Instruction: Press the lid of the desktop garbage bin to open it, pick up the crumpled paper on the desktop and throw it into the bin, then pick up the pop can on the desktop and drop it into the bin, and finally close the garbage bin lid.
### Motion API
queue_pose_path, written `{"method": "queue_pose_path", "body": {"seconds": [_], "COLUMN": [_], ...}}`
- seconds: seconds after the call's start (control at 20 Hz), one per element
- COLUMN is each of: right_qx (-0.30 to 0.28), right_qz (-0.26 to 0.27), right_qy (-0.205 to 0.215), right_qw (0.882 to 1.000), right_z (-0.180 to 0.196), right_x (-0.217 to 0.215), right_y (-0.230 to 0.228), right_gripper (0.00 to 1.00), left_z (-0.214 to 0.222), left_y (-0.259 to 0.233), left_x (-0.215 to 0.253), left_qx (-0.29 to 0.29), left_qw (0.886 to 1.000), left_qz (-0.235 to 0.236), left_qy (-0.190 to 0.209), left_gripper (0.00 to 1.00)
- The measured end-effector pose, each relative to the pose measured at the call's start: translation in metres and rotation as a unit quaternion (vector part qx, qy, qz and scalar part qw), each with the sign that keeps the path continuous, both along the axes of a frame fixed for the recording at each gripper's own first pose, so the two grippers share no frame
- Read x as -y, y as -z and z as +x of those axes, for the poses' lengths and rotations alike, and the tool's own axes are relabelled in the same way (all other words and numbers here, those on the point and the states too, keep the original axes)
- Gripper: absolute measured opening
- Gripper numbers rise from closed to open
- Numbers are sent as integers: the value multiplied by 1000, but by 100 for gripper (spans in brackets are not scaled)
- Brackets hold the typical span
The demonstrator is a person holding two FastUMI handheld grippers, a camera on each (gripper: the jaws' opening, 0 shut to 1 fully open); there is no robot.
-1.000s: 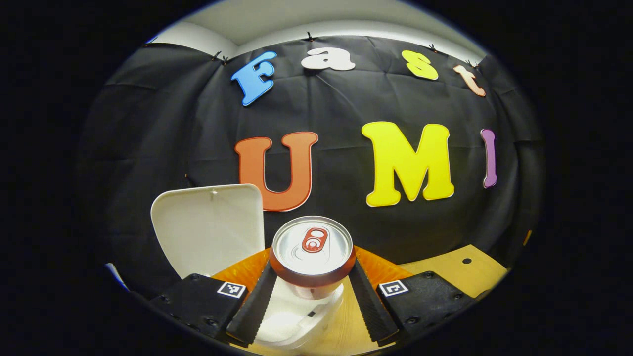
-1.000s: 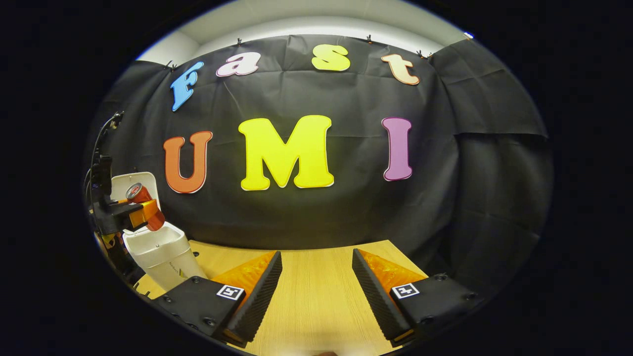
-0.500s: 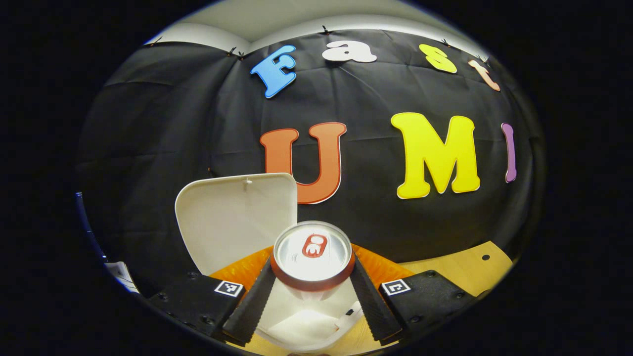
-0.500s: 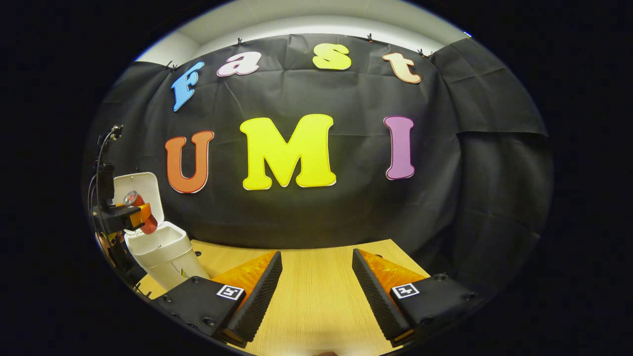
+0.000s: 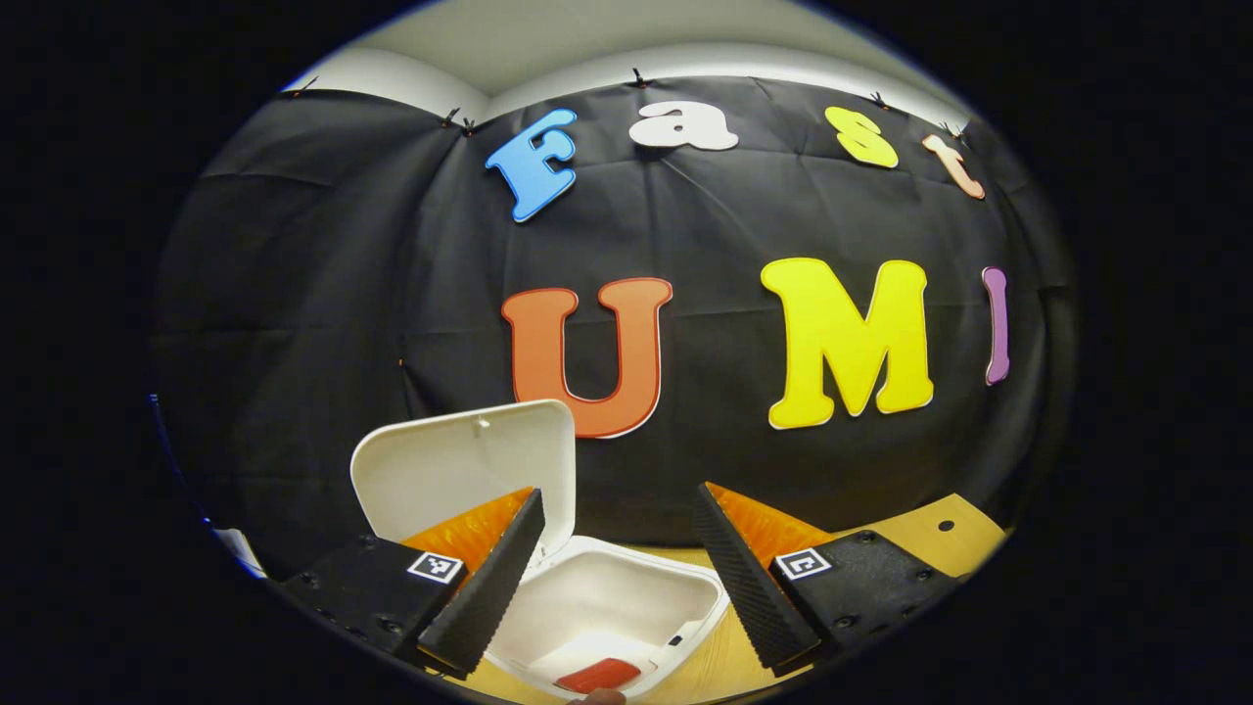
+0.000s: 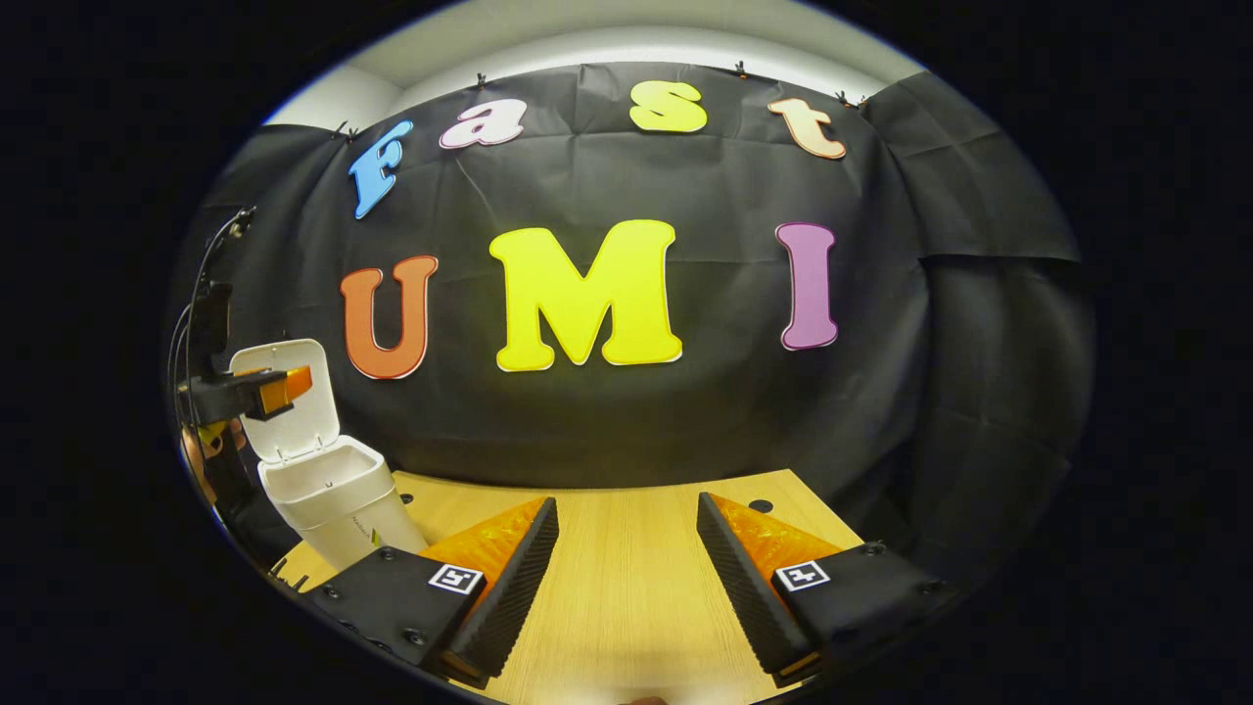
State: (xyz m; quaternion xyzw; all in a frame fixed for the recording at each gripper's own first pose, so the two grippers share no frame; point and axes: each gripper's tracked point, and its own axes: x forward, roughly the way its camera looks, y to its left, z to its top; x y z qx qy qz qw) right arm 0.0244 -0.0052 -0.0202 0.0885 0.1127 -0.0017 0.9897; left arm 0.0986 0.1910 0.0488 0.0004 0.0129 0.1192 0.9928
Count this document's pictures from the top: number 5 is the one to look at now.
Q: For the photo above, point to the white desktop garbage bin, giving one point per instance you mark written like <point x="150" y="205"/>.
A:
<point x="607" y="597"/>

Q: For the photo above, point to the black backdrop cloth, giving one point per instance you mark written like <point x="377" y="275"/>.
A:
<point x="343" y="294"/>

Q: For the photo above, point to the white paper sheet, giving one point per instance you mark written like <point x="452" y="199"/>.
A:
<point x="240" y="550"/>

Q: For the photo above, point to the red pop can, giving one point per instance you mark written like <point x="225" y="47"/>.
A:
<point x="597" y="676"/>

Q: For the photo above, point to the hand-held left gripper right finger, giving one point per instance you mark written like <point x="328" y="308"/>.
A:
<point x="749" y="587"/>

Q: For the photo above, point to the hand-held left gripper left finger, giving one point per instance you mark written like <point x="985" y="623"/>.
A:
<point x="489" y="592"/>

